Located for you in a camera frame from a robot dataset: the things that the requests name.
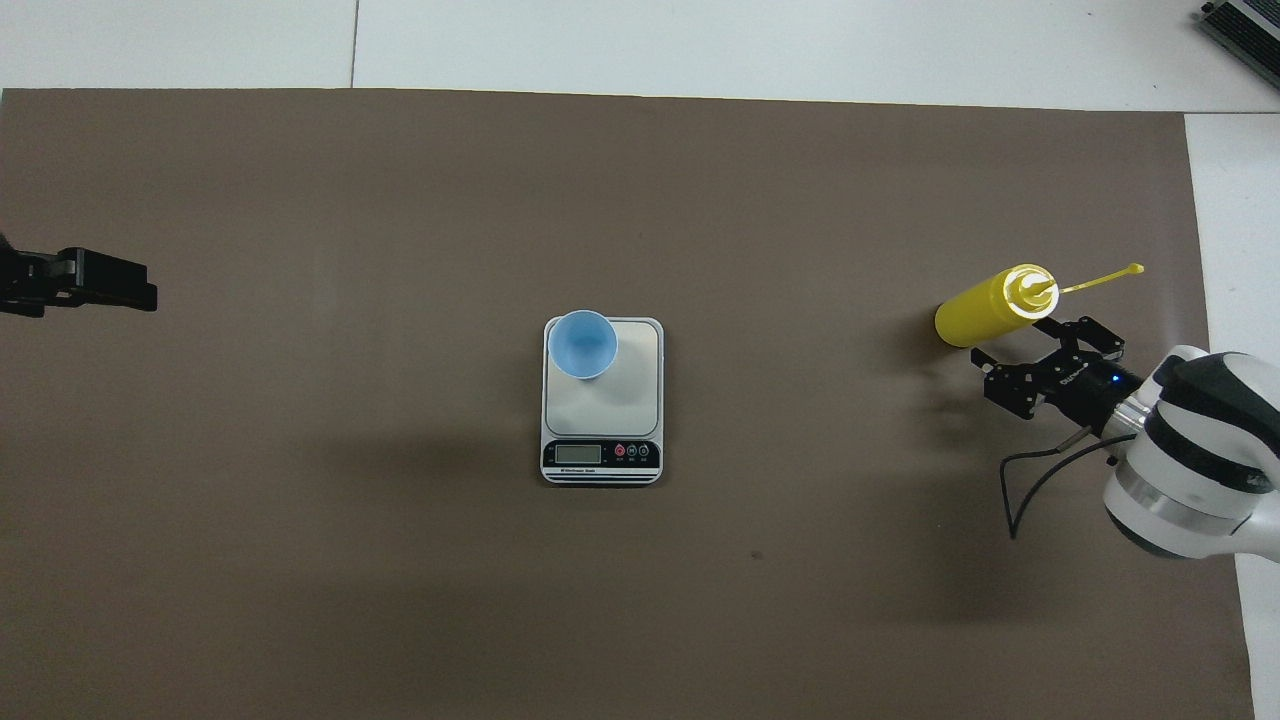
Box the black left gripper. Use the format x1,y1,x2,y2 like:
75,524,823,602
0,235,159,319

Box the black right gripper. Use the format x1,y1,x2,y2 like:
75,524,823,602
970,318,1146,436

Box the yellow squeeze bottle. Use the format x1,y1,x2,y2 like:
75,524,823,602
935,263,1145,349

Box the light blue plastic cup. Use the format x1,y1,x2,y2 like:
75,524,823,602
547,309,619,381

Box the silver digital kitchen scale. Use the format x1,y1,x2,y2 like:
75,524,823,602
541,316,665,487

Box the grey ribbed metal device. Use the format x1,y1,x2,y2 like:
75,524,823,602
1200,0,1280,93

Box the brown table mat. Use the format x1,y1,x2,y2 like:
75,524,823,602
0,88,1256,720

